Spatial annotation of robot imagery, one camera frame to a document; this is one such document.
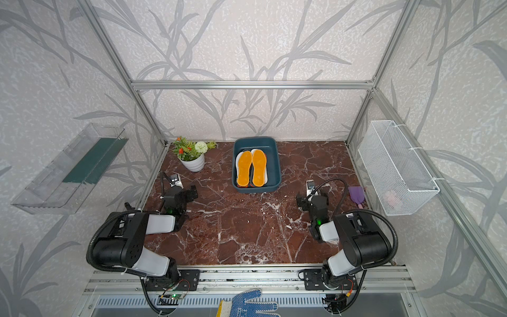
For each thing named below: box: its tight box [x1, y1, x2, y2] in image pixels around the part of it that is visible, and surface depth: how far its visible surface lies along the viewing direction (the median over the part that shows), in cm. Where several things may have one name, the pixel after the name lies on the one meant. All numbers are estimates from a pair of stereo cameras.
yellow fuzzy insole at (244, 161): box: [236, 150, 252, 187], surface depth 104 cm
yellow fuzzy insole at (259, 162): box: [252, 148, 267, 188], surface depth 104 cm
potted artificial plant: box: [172, 136, 218, 173], surface depth 101 cm
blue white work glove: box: [215, 288, 282, 317], surface depth 69 cm
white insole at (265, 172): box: [263, 151, 269, 186], surface depth 103 cm
